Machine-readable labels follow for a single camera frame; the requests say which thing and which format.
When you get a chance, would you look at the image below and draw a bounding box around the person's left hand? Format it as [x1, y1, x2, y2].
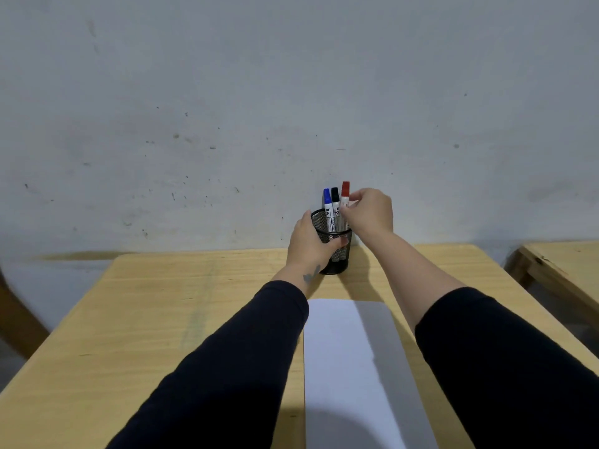
[285, 209, 350, 278]

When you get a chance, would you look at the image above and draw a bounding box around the person's right hand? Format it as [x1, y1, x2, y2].
[339, 187, 396, 247]

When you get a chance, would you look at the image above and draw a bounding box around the red marker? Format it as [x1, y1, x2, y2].
[340, 181, 351, 233]

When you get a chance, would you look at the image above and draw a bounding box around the black mesh pen holder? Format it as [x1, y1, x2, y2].
[310, 208, 353, 276]

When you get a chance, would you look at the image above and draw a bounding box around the black marker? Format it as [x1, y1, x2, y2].
[331, 187, 343, 233]

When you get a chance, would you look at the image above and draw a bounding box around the blue marker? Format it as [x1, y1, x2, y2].
[322, 188, 338, 235]

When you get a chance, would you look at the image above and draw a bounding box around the white paper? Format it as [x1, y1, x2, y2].
[303, 298, 439, 449]

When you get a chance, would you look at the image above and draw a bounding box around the person's right forearm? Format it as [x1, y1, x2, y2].
[361, 228, 599, 449]

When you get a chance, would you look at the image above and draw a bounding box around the person's left forearm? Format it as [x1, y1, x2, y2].
[106, 266, 323, 449]

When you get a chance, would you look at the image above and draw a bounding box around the light wooden side table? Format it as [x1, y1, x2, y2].
[504, 240, 599, 331]

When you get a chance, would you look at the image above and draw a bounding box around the brown wooden side table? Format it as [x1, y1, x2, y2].
[0, 268, 51, 360]

